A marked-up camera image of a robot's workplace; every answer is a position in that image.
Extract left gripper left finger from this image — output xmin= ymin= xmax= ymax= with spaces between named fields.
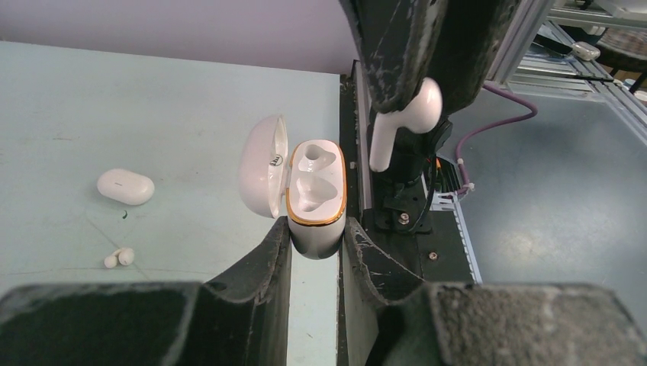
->
xmin=1 ymin=217 xmax=291 ymax=365

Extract white earbud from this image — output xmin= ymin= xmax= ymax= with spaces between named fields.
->
xmin=103 ymin=248 xmax=135 ymax=269
xmin=369 ymin=78 xmax=443 ymax=172

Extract white cable duct rail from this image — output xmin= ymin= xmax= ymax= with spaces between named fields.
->
xmin=423 ymin=157 xmax=483 ymax=285

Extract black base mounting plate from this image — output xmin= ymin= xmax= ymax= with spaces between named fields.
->
xmin=337 ymin=60 xmax=476 ymax=285

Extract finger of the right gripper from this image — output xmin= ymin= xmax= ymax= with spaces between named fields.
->
xmin=340 ymin=0 xmax=449 ymax=114
xmin=439 ymin=0 xmax=520 ymax=114

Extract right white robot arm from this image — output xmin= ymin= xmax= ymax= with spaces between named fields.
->
xmin=340 ymin=1 xmax=520 ymax=223

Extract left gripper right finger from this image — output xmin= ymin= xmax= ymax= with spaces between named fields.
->
xmin=341 ymin=218 xmax=646 ymax=365

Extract white case with black window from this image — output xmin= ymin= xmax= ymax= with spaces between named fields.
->
xmin=238 ymin=115 xmax=347 ymax=259

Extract plain white oval case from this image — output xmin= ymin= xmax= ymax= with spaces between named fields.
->
xmin=96 ymin=169 xmax=155 ymax=206

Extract aluminium extrusion base right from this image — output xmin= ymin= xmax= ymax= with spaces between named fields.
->
xmin=487 ymin=1 xmax=646 ymax=124

